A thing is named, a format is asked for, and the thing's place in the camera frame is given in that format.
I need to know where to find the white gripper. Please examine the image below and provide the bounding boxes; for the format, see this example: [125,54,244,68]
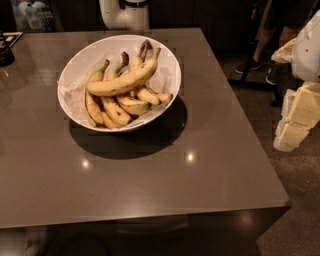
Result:
[271,10,320,152]

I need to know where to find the long top yellow banana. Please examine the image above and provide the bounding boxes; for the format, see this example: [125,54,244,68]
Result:
[86,48,161,97]

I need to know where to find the rightmost banana end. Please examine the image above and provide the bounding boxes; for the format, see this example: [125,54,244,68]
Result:
[156,93,173,105]

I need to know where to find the white bowl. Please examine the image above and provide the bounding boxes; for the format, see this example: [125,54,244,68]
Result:
[57,34,182,133]

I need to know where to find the small right banana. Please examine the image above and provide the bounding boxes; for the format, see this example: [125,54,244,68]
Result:
[135,86,160,107]

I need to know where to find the short bruised banana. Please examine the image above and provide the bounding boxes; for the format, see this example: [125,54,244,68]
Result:
[117,95,151,116]

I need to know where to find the dark-stemmed back banana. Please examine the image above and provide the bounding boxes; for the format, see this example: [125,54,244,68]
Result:
[129,40,152,71]

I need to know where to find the middle spotted banana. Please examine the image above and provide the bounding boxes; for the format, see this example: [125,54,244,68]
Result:
[101,97,131,126]

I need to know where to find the bottom yellow banana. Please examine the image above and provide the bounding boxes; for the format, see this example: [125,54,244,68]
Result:
[102,112,121,129]

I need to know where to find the left green-tipped banana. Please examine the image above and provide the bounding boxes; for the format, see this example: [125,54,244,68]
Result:
[85,60,110,127]

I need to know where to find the person right shoe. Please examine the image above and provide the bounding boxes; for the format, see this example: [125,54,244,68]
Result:
[265,64,282,85]

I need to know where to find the person shoe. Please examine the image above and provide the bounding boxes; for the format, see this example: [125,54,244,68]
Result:
[265,64,282,85]
[235,60,261,74]

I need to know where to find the person left shoe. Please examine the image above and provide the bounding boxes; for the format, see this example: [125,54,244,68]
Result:
[235,60,261,74]

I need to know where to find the white rounded appliance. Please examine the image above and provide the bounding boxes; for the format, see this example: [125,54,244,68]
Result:
[99,0,151,31]

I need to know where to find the bottles on shelf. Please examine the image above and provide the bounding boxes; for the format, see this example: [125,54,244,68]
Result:
[10,0,57,32]

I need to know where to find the black rack at left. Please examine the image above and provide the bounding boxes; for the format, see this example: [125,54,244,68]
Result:
[0,31,15,67]

